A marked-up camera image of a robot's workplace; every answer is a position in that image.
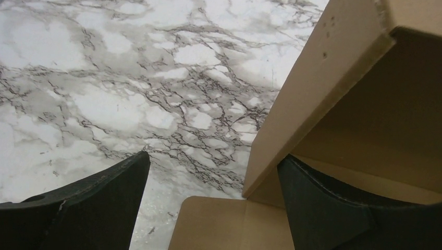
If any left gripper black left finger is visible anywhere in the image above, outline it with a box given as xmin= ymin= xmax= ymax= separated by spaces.
xmin=1 ymin=151 xmax=150 ymax=249

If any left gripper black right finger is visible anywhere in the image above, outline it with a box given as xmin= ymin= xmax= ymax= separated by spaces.
xmin=277 ymin=155 xmax=441 ymax=249

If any brown cardboard box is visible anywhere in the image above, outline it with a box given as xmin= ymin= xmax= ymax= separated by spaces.
xmin=169 ymin=1 xmax=441 ymax=249

